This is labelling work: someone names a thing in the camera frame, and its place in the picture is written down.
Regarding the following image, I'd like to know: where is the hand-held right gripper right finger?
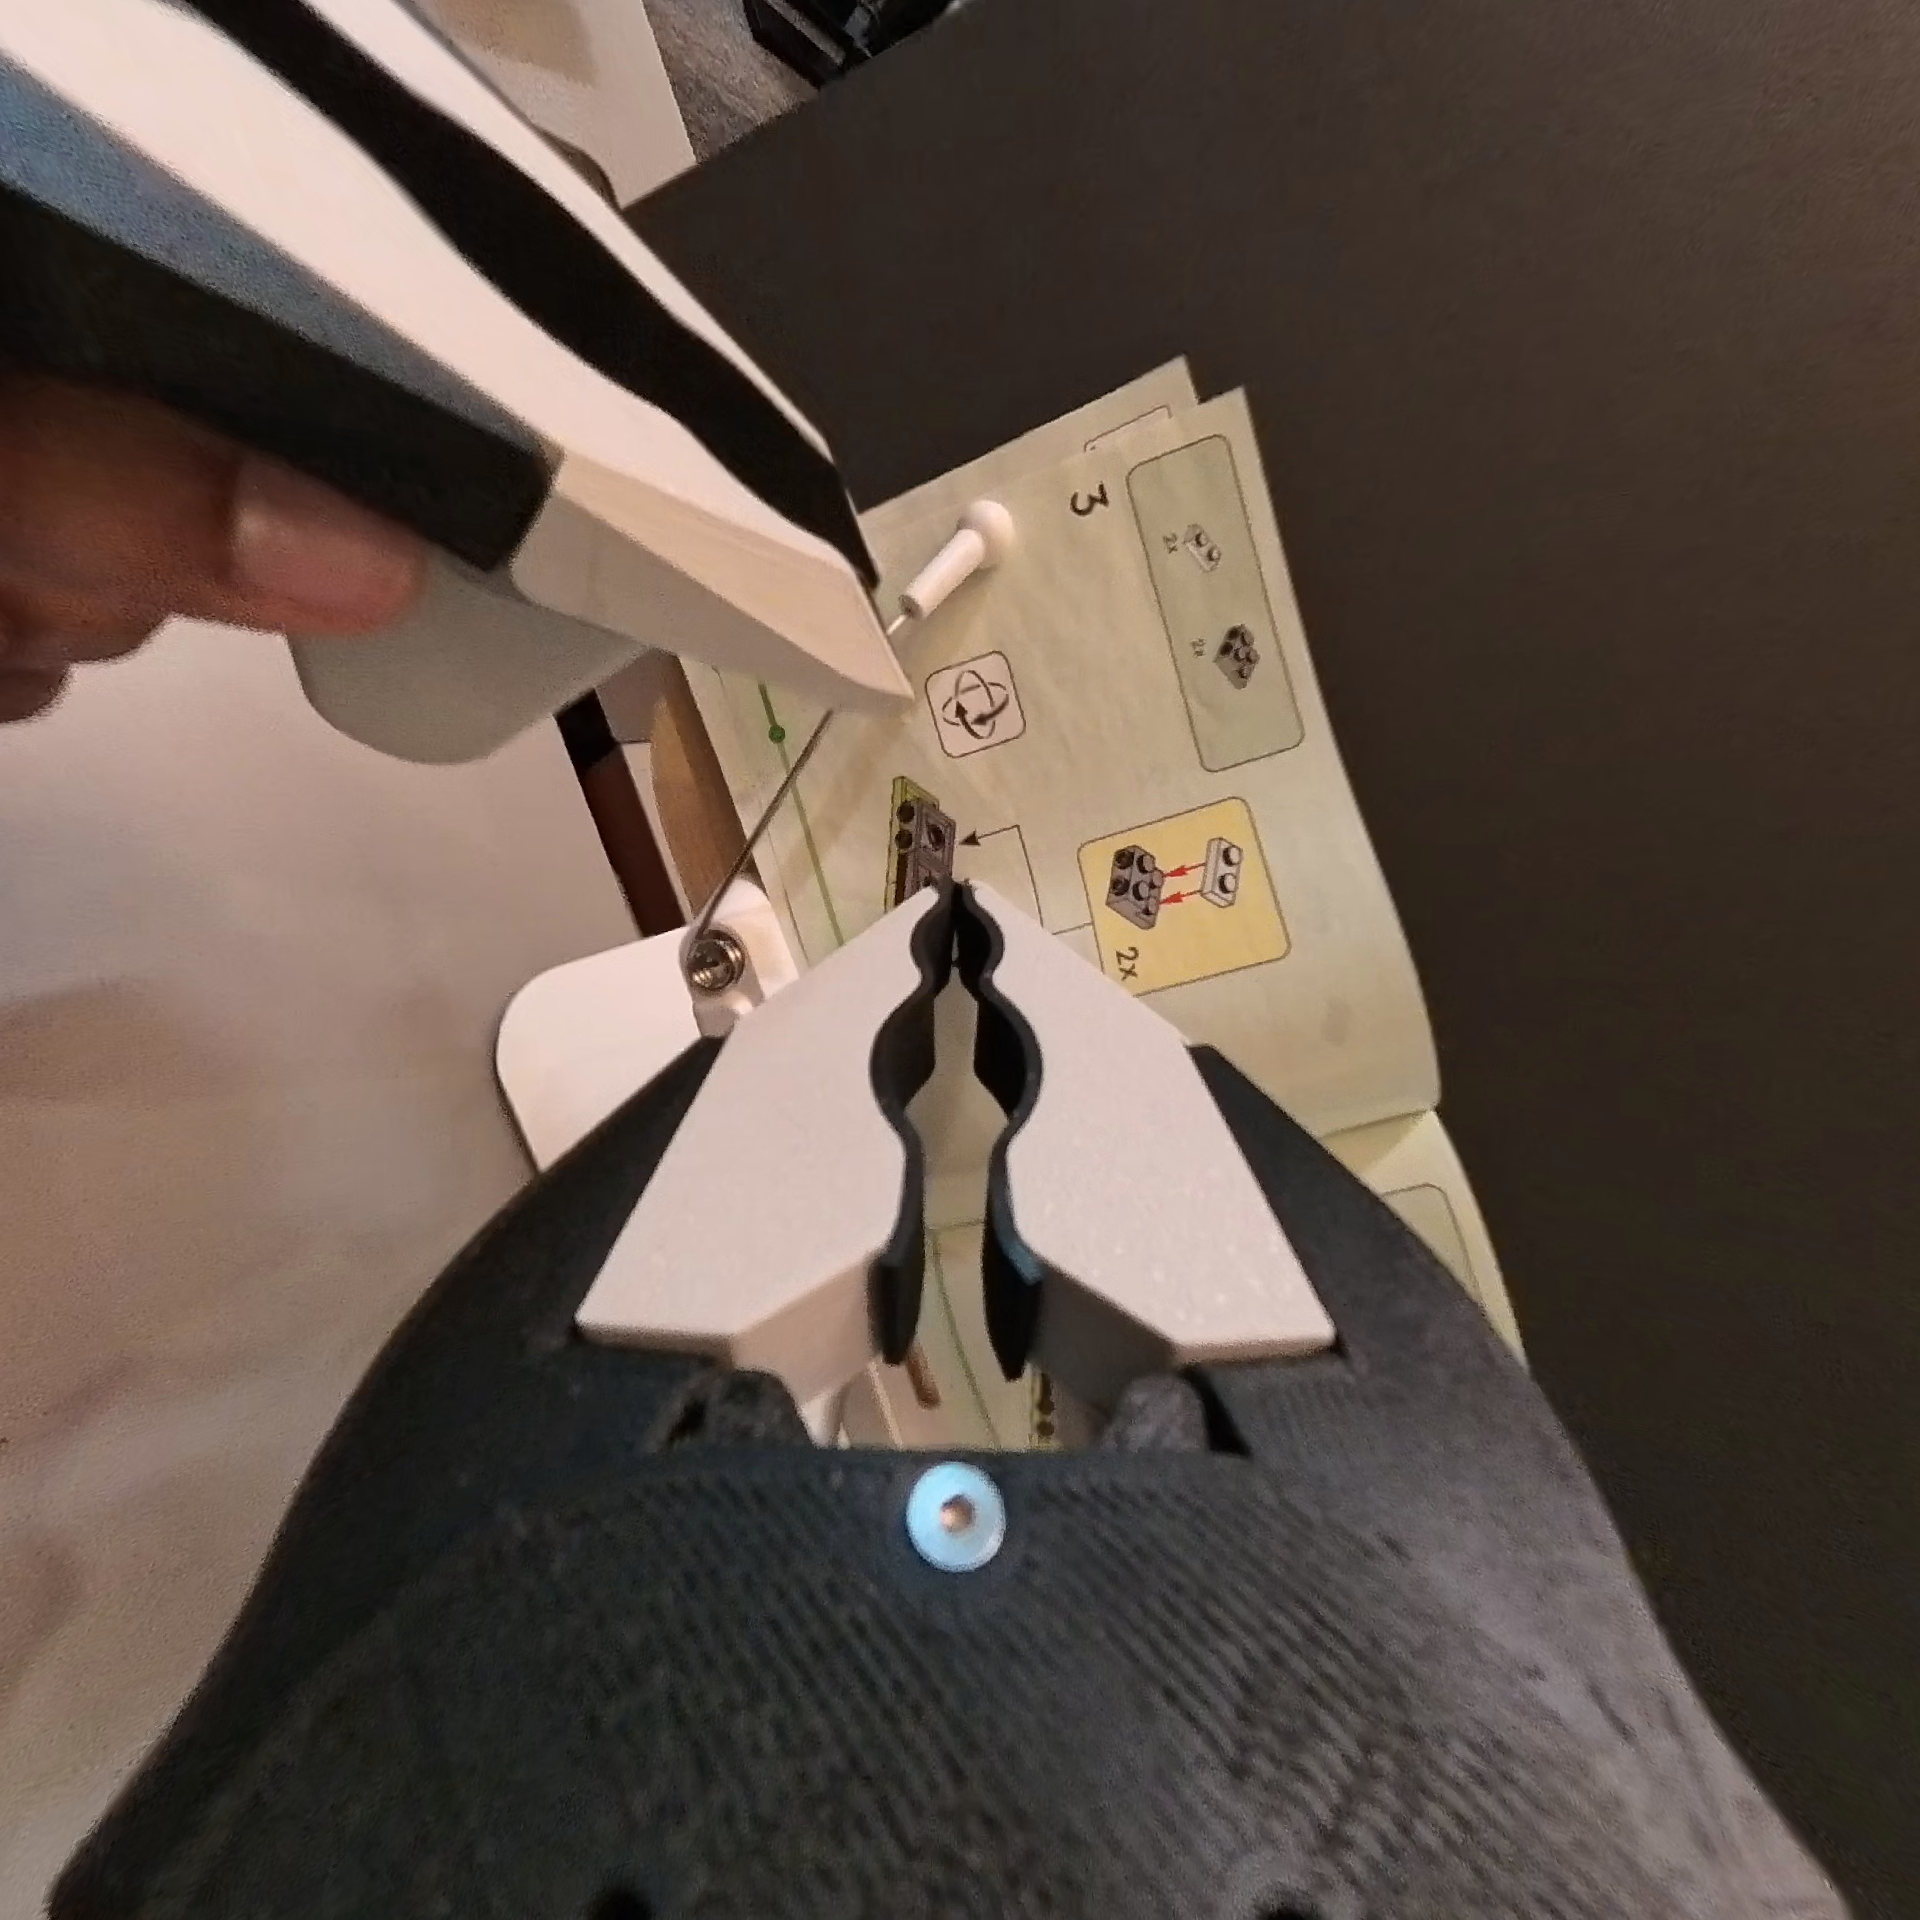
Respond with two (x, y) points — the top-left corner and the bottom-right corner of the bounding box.
(957, 879), (1340, 1453)

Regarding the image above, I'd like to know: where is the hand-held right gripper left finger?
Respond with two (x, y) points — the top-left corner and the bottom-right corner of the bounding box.
(574, 883), (960, 1443)

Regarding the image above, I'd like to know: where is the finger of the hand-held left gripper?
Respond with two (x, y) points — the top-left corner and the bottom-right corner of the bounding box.
(381, 0), (865, 545)
(0, 0), (921, 771)

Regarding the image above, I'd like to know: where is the pale green instruction booklet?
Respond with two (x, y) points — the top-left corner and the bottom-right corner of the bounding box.
(680, 357), (1528, 1455)

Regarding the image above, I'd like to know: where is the person's left hand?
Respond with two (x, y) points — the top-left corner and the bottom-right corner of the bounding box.
(0, 374), (424, 724)

